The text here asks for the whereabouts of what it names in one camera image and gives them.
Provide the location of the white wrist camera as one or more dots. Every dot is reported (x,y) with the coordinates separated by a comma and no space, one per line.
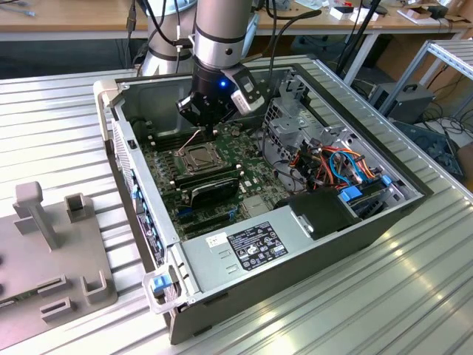
(245,100)

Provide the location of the long wooden desk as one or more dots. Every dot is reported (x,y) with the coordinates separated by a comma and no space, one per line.
(74,20)

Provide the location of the installed green RAM stick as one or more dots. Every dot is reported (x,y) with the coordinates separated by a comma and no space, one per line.
(207,178)

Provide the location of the green motherboard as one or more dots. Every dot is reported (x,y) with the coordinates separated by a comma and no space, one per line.
(258,174)

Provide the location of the black power supply label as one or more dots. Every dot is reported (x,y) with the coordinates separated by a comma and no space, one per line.
(256,246)

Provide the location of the blue plastic latch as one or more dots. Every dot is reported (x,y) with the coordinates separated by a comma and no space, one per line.
(159,285)

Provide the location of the hard disk in blue carrier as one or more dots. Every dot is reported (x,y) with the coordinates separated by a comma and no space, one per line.
(351,194)

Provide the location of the black tripod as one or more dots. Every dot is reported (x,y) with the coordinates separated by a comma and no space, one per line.
(366,22)

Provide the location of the brown cardboard box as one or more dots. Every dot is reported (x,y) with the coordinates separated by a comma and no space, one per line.
(401,55)

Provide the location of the silver power supply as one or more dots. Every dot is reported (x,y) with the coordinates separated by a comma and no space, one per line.
(207,271)

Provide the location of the silver chipset heat sink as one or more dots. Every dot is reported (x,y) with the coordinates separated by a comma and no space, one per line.
(255,206)

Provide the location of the black expansion slot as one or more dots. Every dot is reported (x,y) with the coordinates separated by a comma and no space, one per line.
(207,220)
(197,232)

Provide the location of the blue expansion slot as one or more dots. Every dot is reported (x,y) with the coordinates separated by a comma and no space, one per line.
(186,212)

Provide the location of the aluminium profile frame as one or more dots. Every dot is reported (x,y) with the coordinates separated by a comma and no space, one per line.
(451,55)

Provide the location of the black plastic shroud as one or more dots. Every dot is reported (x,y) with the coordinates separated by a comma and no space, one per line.
(321,216)

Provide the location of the spare green RAM stick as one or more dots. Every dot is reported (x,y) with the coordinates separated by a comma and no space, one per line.
(15,300)

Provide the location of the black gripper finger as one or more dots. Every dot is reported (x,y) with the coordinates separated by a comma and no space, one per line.
(225,111)
(188,109)

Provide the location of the dark blue bag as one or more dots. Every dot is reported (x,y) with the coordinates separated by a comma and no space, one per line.
(425,142)

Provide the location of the white barcode label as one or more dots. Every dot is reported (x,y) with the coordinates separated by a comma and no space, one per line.
(216,240)

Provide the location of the dark equipment case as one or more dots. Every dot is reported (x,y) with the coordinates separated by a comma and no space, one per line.
(412,105)

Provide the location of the silver CPU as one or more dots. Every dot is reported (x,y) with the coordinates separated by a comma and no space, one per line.
(202,159)

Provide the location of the silver drive cage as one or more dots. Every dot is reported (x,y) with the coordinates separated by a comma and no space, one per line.
(292,124)

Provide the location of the flat brown cardboard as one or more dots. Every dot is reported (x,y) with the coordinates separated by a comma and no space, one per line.
(462,9)

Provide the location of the black graphics card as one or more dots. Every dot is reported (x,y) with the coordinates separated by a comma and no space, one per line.
(216,192)

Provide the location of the open cardboard box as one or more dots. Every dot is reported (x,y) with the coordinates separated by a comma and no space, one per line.
(412,15)

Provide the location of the small white box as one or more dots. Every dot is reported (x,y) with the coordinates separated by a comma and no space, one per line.
(338,14)

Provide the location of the open grey PC case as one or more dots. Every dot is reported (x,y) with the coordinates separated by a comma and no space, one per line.
(314,273)

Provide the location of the grey parts rack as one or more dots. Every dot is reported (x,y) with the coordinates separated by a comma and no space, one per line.
(74,255)

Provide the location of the black RAM slot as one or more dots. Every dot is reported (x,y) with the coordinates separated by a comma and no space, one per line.
(162,145)
(162,135)
(162,141)
(162,138)

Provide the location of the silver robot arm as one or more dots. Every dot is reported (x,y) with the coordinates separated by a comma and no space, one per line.
(218,29)

